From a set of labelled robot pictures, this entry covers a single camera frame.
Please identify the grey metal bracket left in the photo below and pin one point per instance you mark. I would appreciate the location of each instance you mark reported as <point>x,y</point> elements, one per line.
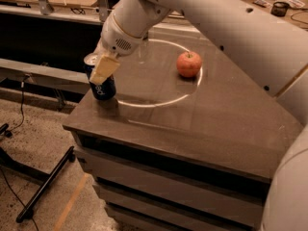
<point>45,7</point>

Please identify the grey drawer cabinet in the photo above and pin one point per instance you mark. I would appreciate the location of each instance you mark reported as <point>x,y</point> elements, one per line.
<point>170,153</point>

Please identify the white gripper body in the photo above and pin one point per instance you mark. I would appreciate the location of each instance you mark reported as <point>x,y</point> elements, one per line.
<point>115,38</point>

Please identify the grey metal bracket middle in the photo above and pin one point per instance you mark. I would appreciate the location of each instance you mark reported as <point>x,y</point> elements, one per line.
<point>103,8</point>

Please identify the grey metal bracket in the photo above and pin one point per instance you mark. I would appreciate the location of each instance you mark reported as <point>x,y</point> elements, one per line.
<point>45,7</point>
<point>103,8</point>

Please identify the red apple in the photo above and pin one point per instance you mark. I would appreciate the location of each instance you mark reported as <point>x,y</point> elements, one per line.
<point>188,64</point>

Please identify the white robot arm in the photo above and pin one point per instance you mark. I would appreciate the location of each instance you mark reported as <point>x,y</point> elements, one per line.
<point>272,52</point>

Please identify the blue pepsi can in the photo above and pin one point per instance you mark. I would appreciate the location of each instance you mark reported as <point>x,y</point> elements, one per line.
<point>105,90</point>

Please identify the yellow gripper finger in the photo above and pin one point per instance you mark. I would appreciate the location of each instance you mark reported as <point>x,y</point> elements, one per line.
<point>102,49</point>
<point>103,69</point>

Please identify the dark round cup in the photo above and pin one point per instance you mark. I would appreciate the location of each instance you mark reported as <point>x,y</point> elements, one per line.
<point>279,9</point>

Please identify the black metal stand leg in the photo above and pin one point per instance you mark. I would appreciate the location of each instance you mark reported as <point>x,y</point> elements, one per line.
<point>44,179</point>

